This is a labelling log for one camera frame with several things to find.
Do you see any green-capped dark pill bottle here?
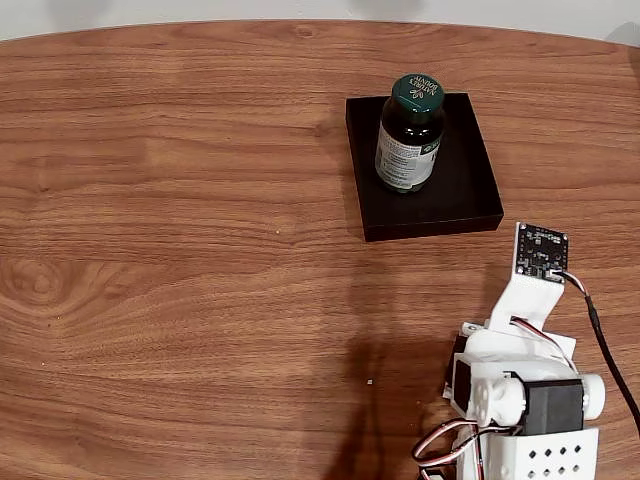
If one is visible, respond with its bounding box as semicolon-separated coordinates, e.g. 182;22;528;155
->
374;73;446;195

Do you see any shallow black box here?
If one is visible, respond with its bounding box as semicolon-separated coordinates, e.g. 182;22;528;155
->
345;92;505;243

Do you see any gripper servo wire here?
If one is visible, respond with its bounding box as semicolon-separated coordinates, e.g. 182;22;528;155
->
508;315;576;374

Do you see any black camera cable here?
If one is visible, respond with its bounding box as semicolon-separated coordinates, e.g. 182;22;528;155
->
549;269;640;436

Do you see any wrist camera board with mount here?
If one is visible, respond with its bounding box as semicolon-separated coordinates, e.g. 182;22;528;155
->
487;221;571;335

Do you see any looped red white black wire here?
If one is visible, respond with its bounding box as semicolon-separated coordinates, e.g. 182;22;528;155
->
412;419;484;471

